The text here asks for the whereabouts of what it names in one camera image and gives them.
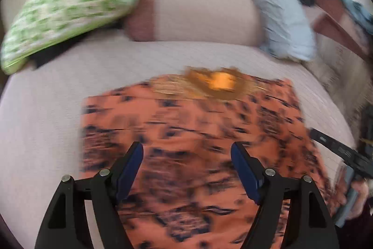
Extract pink bolster pillow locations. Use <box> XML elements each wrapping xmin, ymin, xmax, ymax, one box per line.
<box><xmin>124</xmin><ymin>0</ymin><xmax>264</xmax><ymax>47</ymax></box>

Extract light blue pillow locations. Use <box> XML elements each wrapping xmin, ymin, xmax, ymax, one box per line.
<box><xmin>253</xmin><ymin>0</ymin><xmax>316</xmax><ymax>61</ymax></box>

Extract green white patterned pillow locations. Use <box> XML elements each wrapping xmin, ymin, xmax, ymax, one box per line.
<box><xmin>1</xmin><ymin>0</ymin><xmax>138</xmax><ymax>75</ymax></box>

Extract pink quilted bedspread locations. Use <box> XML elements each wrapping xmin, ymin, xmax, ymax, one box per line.
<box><xmin>1</xmin><ymin>29</ymin><xmax>355</xmax><ymax>248</ymax></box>

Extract beige floral striped pillow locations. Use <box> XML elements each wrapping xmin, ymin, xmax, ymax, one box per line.
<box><xmin>305</xmin><ymin>34</ymin><xmax>372</xmax><ymax>137</ymax></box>

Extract person's right hand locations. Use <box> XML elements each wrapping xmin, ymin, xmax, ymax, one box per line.
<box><xmin>346</xmin><ymin>179</ymin><xmax>369</xmax><ymax>220</ymax></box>

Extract dark flat object under pillow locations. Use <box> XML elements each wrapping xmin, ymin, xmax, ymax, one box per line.
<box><xmin>28</xmin><ymin>33</ymin><xmax>88</xmax><ymax>69</ymax></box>

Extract orange black floral garment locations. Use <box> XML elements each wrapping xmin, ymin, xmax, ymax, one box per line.
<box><xmin>82</xmin><ymin>70</ymin><xmax>332</xmax><ymax>248</ymax></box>

